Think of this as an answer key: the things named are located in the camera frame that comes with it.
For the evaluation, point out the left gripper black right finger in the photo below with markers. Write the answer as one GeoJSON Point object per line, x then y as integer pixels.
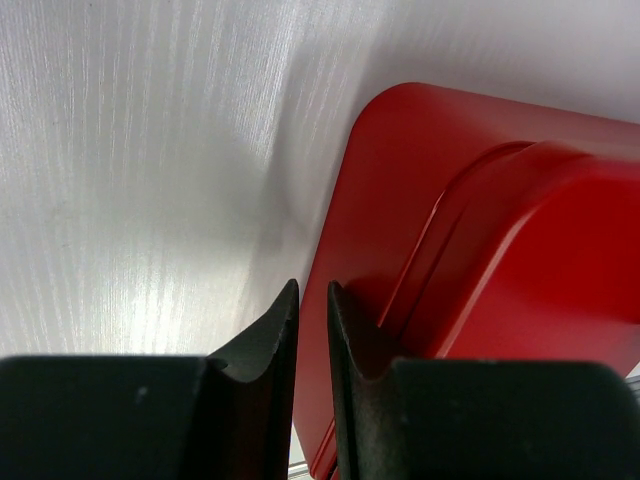
{"type": "Point", "coordinates": [402, 417]}

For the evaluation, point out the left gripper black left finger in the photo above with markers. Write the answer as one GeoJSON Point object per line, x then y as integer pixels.
{"type": "Point", "coordinates": [226, 415]}

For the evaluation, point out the red box lid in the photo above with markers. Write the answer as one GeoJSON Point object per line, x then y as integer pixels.
{"type": "Point", "coordinates": [525, 251]}

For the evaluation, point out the red square chocolate box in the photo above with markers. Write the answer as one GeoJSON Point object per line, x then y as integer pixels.
{"type": "Point", "coordinates": [369, 234]}

